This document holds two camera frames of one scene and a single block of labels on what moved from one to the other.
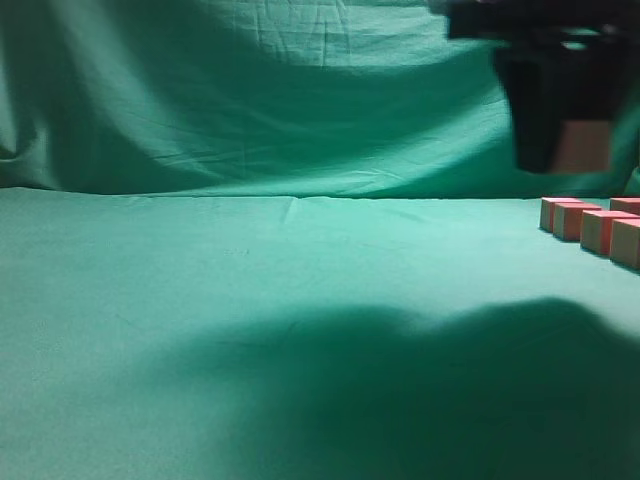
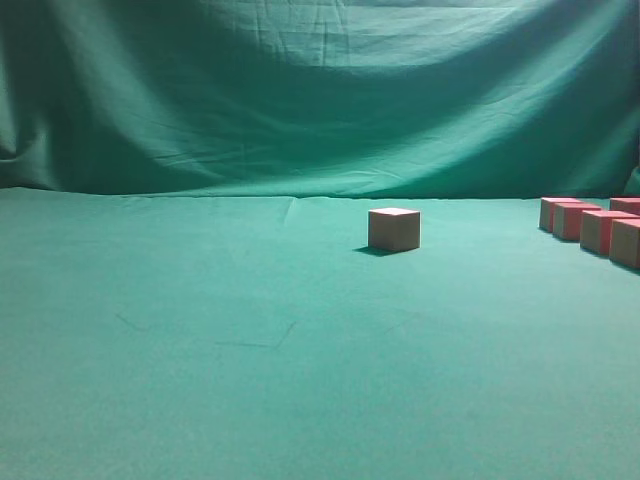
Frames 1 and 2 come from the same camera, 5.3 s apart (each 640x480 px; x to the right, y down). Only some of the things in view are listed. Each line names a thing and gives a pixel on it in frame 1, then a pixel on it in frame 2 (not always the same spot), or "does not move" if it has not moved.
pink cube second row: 567,220 does not move
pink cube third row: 596,229 does not move
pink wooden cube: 583,147 -> 394,228
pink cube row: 624,246 does not move
